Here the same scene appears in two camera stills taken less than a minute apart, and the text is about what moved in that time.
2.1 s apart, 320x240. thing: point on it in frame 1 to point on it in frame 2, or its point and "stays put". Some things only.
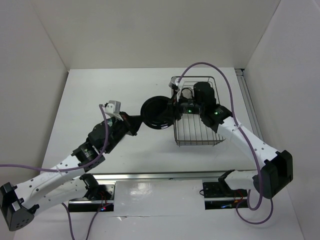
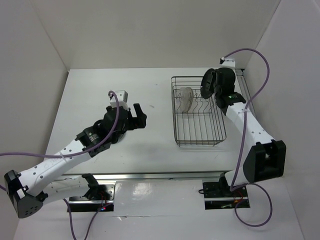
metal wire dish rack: [190, 129] stays put
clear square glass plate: [186, 92] stays put
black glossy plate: [157, 112] to [205, 84]
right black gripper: [173, 107] to [214, 73]
